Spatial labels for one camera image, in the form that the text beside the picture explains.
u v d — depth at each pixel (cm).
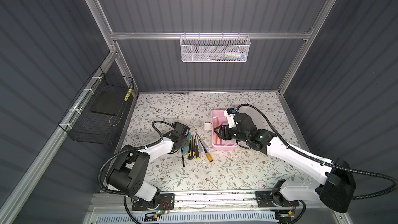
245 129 60
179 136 72
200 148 91
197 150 89
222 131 69
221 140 69
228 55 92
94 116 72
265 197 74
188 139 94
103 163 41
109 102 75
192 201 75
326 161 43
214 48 124
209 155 88
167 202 72
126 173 45
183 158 87
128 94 82
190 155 87
